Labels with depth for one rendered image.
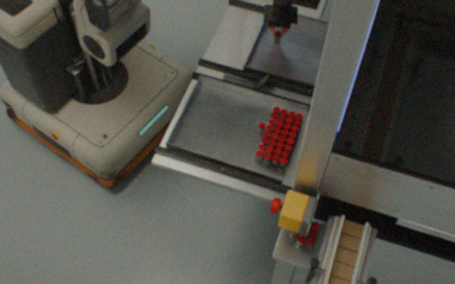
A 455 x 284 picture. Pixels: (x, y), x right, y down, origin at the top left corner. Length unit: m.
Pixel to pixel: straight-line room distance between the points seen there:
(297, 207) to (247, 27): 0.75
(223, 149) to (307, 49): 0.46
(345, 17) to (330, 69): 0.13
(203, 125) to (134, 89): 0.91
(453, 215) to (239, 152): 0.59
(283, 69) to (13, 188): 1.42
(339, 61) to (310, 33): 0.89
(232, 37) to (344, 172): 0.74
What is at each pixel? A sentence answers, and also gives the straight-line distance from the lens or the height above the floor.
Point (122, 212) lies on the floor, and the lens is 2.52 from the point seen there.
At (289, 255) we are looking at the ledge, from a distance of 1.47.
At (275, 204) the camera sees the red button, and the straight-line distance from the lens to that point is 1.38.
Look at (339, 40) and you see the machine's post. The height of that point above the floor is 1.54.
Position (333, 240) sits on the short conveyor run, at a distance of 1.45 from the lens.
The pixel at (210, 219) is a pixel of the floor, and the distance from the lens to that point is 2.47.
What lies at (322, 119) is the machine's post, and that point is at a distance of 1.15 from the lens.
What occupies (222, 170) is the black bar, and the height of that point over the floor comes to 0.90.
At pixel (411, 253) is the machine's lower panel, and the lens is 1.57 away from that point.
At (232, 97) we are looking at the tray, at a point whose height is 0.88.
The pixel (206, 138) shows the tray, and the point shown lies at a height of 0.88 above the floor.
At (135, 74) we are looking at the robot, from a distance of 2.57.
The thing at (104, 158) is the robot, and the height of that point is 0.27.
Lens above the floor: 2.24
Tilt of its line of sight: 57 degrees down
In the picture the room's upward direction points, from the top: 1 degrees clockwise
